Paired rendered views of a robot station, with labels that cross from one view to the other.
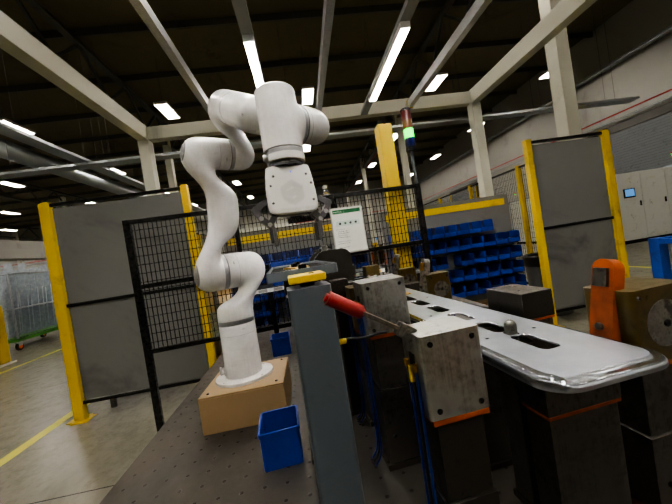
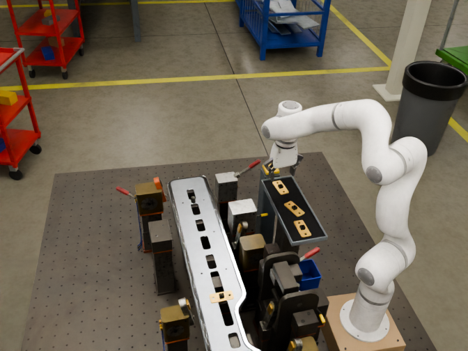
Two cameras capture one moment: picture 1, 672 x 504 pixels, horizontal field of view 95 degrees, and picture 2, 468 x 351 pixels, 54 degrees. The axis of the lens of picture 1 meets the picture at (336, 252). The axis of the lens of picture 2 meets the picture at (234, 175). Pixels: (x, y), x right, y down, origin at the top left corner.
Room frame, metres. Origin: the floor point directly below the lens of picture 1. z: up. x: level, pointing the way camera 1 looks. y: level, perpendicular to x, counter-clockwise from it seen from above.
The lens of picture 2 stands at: (2.08, -0.27, 2.35)
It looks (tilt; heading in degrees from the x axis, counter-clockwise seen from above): 38 degrees down; 174
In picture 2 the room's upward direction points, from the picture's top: 2 degrees clockwise
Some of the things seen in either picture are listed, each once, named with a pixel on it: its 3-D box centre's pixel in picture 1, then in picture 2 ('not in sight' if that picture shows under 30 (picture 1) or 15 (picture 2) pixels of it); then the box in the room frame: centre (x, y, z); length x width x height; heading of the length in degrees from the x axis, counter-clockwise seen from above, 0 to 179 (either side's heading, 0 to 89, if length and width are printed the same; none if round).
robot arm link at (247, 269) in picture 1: (240, 286); (377, 275); (1.09, 0.35, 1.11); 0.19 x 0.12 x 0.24; 125
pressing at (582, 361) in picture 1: (402, 296); (218, 293); (1.04, -0.20, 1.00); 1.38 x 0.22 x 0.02; 10
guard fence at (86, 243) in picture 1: (134, 300); not in sight; (2.86, 1.91, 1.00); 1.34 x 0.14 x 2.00; 96
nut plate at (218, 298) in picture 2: not in sight; (221, 295); (1.06, -0.19, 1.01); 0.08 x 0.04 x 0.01; 100
